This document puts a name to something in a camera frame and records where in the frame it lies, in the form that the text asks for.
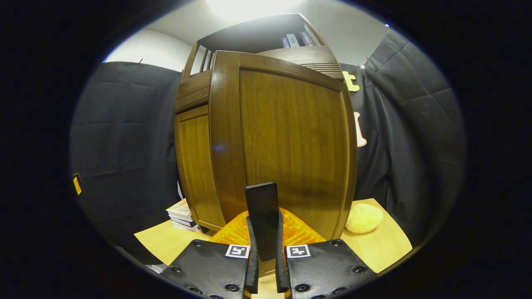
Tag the wooden double-door shoe cabinet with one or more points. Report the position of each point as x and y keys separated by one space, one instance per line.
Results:
x=249 y=35

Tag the yellow sponge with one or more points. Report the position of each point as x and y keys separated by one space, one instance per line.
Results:
x=363 y=218

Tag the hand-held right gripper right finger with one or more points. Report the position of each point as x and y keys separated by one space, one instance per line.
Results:
x=328 y=265

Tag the white book with orange cover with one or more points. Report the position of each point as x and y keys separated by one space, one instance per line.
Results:
x=179 y=209

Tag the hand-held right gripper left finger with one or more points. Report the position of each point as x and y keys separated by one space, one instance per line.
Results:
x=208 y=265

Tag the dark grey upright book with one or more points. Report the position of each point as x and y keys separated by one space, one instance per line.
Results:
x=307 y=38

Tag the blue upright book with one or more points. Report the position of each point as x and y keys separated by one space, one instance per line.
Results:
x=285 y=42

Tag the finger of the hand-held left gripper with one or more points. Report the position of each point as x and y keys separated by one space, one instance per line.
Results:
x=77 y=185

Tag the pale grey upright book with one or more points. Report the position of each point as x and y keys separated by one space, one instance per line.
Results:
x=293 y=40

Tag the wooden cabinet door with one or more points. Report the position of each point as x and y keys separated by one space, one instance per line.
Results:
x=197 y=166
x=291 y=137

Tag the black backdrop cloth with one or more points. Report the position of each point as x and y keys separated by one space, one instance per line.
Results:
x=124 y=145

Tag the white flat book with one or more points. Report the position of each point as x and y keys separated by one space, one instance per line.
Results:
x=189 y=226

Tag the dark-edged flat book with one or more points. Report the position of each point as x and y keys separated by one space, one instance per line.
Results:
x=185 y=221

